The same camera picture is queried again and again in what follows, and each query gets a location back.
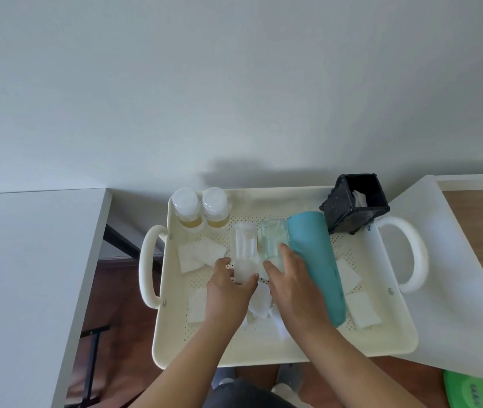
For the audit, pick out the person's grey sock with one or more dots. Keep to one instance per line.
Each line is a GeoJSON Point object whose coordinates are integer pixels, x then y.
{"type": "Point", "coordinates": [220, 373]}
{"type": "Point", "coordinates": [290, 373]}

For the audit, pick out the small clear bottle yellow liquid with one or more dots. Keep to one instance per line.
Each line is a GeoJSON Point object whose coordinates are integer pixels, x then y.
{"type": "Point", "coordinates": [216, 207]}
{"type": "Point", "coordinates": [245, 246]}
{"type": "Point", "coordinates": [186, 208]}

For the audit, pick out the person's right grey sock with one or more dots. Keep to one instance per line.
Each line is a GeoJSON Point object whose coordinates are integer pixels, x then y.
{"type": "Point", "coordinates": [290, 373]}

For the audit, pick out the white shorts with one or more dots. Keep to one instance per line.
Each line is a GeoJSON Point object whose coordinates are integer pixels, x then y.
{"type": "Point", "coordinates": [284, 390]}

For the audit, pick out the green plastic object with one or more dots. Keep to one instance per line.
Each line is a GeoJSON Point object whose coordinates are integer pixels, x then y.
{"type": "Point", "coordinates": [471, 393]}

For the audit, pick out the person's left hand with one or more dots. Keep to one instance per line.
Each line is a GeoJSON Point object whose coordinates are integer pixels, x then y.
{"type": "Point", "coordinates": [228, 301]}

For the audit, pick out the large teal bottle gold cap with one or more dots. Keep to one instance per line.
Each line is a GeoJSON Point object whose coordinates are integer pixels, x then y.
{"type": "Point", "coordinates": [318, 259]}

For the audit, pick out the dark grey shirt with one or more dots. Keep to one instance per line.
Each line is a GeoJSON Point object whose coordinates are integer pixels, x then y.
{"type": "Point", "coordinates": [245, 397]}

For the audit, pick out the person's left grey sock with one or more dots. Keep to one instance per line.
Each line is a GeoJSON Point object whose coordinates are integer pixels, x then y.
{"type": "Point", "coordinates": [220, 373]}

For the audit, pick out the black desk leg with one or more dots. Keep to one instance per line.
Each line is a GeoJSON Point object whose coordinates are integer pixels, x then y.
{"type": "Point", "coordinates": [120, 242]}

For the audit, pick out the white cotton pads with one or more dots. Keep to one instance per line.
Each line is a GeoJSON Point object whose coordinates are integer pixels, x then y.
{"type": "Point", "coordinates": [195, 254]}

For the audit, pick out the person's right hand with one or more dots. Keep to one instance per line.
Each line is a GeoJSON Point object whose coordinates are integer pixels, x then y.
{"type": "Point", "coordinates": [296, 293]}

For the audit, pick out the small clear bottle green liquid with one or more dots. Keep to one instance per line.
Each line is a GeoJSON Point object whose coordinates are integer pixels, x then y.
{"type": "Point", "coordinates": [272, 242]}

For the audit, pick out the black square pad holder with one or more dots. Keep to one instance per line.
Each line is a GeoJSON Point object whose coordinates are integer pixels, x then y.
{"type": "Point", "coordinates": [343, 212]}

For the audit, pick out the person's right forearm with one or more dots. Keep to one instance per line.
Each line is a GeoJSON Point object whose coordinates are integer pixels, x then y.
{"type": "Point", "coordinates": [352, 373]}

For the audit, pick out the person's left forearm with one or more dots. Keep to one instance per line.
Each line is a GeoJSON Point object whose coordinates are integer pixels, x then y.
{"type": "Point", "coordinates": [182, 373]}

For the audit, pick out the black metal frame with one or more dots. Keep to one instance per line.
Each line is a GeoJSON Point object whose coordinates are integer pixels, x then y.
{"type": "Point", "coordinates": [93, 365]}

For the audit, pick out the cream perforated tray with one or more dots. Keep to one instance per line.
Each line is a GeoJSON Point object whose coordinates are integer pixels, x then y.
{"type": "Point", "coordinates": [301, 203]}

